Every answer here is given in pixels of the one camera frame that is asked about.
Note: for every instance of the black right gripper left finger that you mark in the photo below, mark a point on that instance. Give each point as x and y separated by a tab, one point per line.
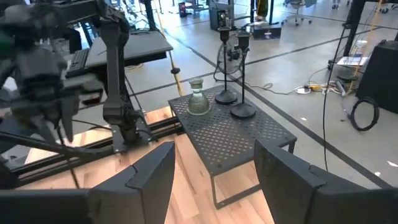
149	193

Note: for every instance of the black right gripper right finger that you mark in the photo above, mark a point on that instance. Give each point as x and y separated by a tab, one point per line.
289	193

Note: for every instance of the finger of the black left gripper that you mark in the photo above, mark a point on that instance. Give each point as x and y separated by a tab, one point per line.
43	126
67	115

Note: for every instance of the black metal candlestick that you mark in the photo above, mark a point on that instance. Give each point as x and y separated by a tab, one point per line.
243	110
226	97

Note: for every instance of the green ribbed glass candle holder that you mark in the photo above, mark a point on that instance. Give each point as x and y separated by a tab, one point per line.
198	102

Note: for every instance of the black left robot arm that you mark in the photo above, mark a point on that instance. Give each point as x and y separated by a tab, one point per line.
113	62

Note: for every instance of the yellow stick with black knob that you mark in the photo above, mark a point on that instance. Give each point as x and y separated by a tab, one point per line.
175	70

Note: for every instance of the black keyboard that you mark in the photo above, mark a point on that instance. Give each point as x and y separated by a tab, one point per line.
79	62

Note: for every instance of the black perforated metal shelf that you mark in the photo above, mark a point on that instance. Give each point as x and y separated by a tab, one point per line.
224	137

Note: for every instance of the black desk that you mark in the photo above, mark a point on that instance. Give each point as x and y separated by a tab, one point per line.
140	46

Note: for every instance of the white paper sheets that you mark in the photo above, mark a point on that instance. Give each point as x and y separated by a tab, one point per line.
351	61

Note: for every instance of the black equipment case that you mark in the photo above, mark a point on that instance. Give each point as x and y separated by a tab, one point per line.
379	77

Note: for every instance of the black floor fan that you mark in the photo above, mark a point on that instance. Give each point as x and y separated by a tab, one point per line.
233	54

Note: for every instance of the white bucket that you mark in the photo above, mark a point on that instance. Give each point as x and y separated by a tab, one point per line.
360	48

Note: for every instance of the dark floor box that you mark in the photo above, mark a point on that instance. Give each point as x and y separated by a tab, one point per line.
267	32

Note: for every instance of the gray office chair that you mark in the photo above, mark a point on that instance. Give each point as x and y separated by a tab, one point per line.
295	17

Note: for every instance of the black computer tower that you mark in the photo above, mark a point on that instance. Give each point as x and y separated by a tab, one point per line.
220	18

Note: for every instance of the person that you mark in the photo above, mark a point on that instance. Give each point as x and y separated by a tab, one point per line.
262	7

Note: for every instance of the black aluminium table frame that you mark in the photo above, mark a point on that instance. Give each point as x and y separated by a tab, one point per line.
164	126

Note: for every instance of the black table post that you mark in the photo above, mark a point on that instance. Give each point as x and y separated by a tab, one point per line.
354	25

